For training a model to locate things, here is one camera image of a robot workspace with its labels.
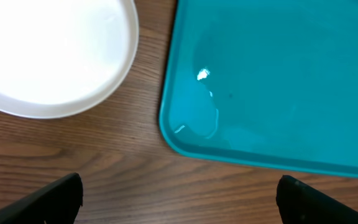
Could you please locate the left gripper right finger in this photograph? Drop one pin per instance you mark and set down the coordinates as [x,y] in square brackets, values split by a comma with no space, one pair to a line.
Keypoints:
[298,203]

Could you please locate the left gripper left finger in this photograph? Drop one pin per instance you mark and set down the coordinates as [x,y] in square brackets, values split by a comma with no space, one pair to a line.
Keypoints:
[58,202]

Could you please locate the white plate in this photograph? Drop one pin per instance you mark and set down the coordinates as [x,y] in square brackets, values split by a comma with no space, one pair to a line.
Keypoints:
[59,58]

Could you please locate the teal plastic tray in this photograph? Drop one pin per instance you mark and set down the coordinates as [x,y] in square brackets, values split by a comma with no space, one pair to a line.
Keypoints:
[270,83]

